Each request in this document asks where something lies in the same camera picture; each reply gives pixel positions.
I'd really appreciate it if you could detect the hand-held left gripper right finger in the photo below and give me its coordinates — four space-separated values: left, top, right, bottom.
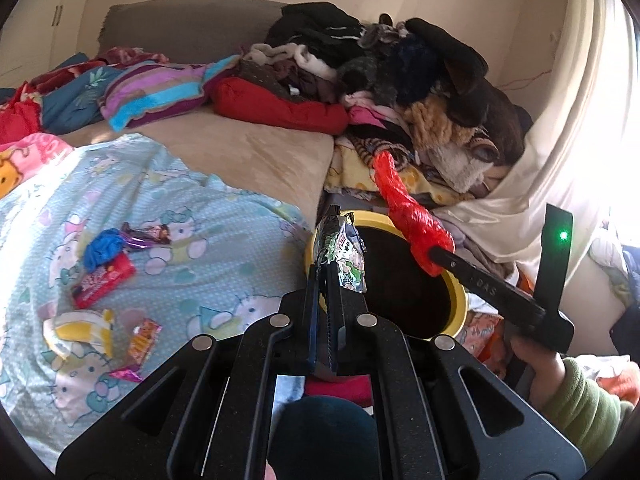
327 279 587 480

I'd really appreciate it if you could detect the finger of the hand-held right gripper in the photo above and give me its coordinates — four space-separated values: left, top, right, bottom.
427 244 469 289

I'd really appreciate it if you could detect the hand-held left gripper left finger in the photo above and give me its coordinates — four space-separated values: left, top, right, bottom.
56 259 329 480

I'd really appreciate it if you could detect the black bin with yellow rim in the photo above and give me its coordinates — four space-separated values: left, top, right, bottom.
305 211 468 341

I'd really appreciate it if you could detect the red plastic bag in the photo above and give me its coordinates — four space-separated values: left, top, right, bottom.
372 151 457 278

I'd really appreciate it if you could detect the green snack packet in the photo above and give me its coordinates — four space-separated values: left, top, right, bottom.
314 210 368 293

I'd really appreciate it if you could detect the small orange packet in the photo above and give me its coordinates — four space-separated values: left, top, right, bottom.
126 319 163 367

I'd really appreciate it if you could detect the dark candy wrapper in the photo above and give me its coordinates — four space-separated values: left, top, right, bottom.
121 221 173 251

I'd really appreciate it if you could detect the pink purple wrapper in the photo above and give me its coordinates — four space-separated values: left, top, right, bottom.
107 366 143 384

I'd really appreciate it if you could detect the red snack packet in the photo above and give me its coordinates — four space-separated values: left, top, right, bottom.
70 252 137 310

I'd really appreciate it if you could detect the blue plastic bag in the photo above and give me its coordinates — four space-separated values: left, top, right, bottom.
81 228 125 271

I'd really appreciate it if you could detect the yellow and white packet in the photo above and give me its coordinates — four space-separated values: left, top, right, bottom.
42 308 117 361

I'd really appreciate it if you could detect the person's right hand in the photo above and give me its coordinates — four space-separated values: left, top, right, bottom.
510 335 568 403

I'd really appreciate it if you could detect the lilac fleece cloth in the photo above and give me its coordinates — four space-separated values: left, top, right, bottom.
440 210 516 281

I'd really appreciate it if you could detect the magenta cloth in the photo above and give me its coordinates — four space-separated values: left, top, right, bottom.
305 375 373 406

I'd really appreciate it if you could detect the cream plush garment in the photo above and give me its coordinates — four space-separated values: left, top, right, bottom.
430 137 501 193

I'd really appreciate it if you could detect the dark teal cloth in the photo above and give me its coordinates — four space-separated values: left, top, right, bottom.
267 395 381 480

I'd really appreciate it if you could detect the light blue cartoon sheet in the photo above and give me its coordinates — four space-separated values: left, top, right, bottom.
0 132 321 471

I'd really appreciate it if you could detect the yellow cartoon blanket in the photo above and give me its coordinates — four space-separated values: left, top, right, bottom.
332 140 451 206

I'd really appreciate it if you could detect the tiger striped cloth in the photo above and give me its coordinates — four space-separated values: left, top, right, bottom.
350 135 421 171

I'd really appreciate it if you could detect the tan fuzzy garment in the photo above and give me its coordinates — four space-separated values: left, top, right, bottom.
402 95 476 151

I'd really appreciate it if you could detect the dark brown plush garment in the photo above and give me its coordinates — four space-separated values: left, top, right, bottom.
450 77 531 166

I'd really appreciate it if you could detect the pink garment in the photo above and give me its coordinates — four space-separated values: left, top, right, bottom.
347 102 416 128

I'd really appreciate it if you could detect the cream satin curtain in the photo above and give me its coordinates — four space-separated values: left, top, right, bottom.
440 0 640 281

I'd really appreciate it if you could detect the beige mattress cushion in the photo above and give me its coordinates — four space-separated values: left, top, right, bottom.
57 110 336 226

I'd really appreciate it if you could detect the navy fuzzy garment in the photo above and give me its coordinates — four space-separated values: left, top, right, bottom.
385 35 446 106

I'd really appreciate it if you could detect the grey speckled garment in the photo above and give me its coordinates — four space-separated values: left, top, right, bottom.
337 12 416 106

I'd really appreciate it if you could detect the black fleece garment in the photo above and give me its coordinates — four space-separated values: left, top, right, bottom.
400 17 491 128

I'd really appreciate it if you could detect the red cushion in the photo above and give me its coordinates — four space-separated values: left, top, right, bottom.
205 77 351 136

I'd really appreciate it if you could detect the white fleece garment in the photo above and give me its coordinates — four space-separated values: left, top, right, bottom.
242 42 341 81

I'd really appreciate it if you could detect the dark brown dotted garment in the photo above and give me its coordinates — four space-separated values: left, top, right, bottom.
237 57 341 103

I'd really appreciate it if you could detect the black jacket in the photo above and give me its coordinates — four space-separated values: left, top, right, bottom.
265 2 368 61

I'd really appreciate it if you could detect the purple striped pillow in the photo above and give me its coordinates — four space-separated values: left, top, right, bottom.
97 55 241 132

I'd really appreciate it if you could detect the grey headboard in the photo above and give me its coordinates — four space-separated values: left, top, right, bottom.
97 0 291 63

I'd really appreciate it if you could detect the pink bear blanket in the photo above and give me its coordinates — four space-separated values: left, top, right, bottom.
0 132 76 201

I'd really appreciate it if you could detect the maroon floral blanket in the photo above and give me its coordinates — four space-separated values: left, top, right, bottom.
30 46 171 91

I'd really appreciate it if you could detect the blue floral quilt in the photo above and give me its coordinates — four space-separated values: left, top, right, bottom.
0 52 126 136

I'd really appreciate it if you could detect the red floral quilt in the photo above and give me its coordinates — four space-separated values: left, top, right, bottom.
0 82 43 146

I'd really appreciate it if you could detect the cream wardrobe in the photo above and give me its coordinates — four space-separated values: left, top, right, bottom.
10 0 101 86

